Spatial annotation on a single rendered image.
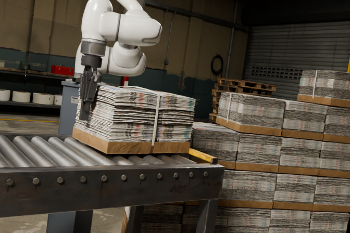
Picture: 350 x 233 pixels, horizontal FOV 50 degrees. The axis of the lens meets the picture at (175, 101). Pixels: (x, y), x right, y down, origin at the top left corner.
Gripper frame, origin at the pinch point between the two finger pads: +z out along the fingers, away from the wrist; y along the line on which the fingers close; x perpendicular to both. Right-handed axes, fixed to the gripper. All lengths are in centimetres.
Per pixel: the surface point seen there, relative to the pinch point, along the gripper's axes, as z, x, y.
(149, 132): 4.4, -20.5, -14.0
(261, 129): 5, -123, 24
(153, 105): -5.6, -20.4, -14.4
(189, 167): 12.9, -27.6, -31.6
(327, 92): -24, -167, 12
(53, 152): 13.9, 12.2, -8.5
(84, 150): 13.9, -0.6, -3.5
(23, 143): 13.9, 18.6, 5.6
